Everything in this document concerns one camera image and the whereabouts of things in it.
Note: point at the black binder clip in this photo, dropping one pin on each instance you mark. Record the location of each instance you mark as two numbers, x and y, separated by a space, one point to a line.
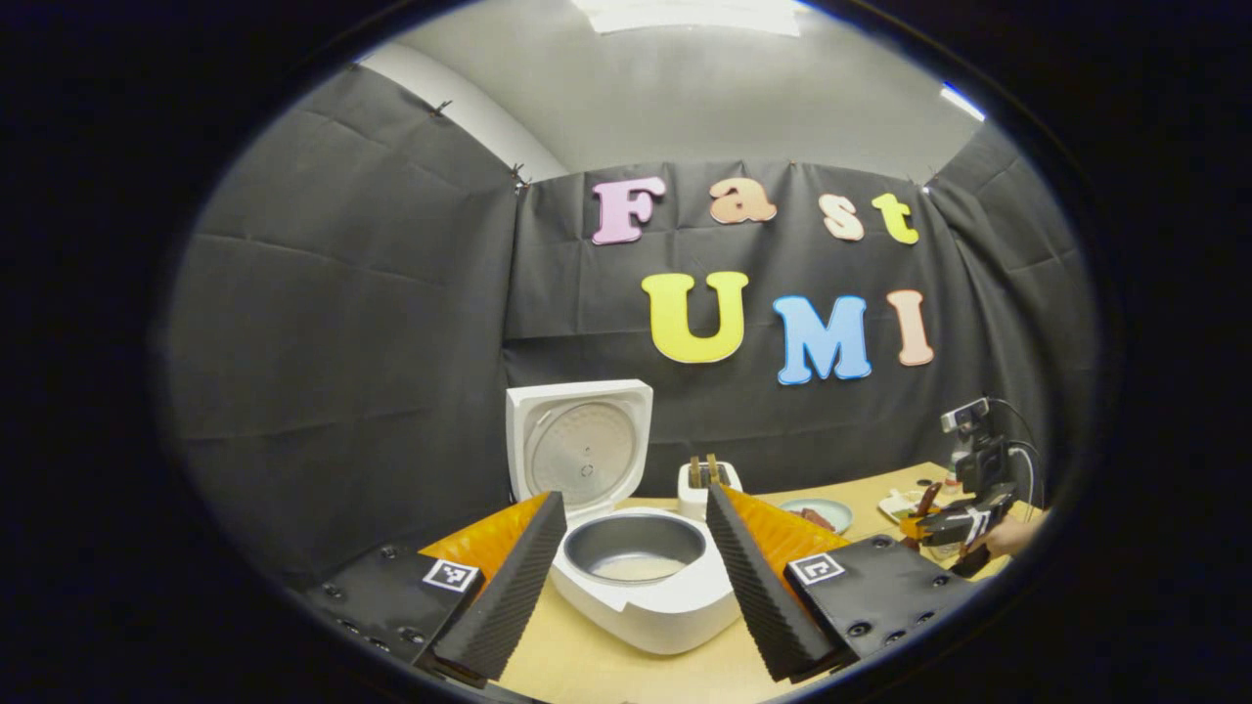
518 176
440 106

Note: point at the white chopstick holder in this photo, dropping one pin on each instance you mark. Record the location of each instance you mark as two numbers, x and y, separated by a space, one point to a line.
693 501

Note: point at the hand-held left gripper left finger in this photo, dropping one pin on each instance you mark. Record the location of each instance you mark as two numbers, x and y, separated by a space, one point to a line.
509 606

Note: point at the small ceiling light panel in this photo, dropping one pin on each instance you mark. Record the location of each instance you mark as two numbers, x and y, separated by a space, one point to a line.
961 101

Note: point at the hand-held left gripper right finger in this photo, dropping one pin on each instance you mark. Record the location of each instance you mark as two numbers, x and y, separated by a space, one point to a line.
763 606

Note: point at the red food piece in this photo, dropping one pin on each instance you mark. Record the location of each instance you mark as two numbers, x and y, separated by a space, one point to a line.
807 518

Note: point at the large ceiling light panel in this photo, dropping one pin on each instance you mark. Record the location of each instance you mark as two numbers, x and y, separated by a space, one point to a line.
694 15

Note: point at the small green plate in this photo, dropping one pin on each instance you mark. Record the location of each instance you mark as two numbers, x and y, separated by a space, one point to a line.
836 508

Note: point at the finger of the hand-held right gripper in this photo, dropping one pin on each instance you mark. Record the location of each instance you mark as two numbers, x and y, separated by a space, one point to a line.
912 528

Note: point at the white rice cooker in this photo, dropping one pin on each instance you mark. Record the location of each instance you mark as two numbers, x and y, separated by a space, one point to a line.
675 616

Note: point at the black backdrop cloth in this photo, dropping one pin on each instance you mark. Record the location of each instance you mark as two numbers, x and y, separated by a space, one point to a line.
342 323

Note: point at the brown wooden spoon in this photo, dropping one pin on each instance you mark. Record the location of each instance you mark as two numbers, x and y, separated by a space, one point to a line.
927 499

